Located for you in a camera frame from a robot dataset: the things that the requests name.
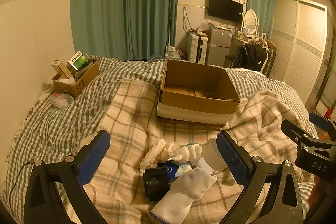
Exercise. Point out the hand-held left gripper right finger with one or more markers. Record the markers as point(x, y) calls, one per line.
point(231, 155)

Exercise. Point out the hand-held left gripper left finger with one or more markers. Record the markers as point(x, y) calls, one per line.
point(94, 154)

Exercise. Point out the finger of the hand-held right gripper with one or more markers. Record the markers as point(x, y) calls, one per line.
point(321, 121)
point(294, 129)

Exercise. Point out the white tape roll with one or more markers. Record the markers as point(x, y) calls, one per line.
point(211, 157)

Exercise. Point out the red canister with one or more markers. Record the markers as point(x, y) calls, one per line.
point(327, 112)

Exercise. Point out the cream plaid blanket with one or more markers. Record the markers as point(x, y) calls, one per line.
point(131, 119)

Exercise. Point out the white sock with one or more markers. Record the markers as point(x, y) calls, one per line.
point(183, 187)

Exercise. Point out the blue and white packet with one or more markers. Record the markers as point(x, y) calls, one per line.
point(174, 169)

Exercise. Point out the large open cardboard box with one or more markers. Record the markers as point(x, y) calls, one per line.
point(199, 103)

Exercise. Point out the crumpled clear plastic bag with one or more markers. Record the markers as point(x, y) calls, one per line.
point(61, 100)

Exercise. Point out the black tape roll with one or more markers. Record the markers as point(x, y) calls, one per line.
point(156, 183)

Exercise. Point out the small cardboard box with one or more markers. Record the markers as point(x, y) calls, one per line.
point(78, 82)

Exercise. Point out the small white bottle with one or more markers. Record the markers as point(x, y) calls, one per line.
point(71, 80)

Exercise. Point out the white louvred wardrobe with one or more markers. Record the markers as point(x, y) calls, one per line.
point(299, 45)

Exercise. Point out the black jacket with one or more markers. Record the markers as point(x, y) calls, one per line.
point(249, 57)

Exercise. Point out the white and orange carton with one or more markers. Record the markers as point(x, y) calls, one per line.
point(61, 69)

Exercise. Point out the green medicine box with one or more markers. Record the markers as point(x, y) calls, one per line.
point(78, 61)

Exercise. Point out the white ribbed suitcase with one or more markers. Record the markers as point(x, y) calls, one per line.
point(197, 48)

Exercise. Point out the grey mini fridge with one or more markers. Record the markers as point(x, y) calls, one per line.
point(219, 43)

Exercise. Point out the oval white vanity mirror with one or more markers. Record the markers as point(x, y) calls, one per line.
point(250, 20)

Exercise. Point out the clear water jug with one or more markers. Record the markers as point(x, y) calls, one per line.
point(172, 53)

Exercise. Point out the narrow green curtain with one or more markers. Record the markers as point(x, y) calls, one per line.
point(260, 1)

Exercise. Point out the wide green curtain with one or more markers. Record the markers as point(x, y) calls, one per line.
point(123, 3)

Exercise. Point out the black wall television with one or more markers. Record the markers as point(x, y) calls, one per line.
point(225, 9)

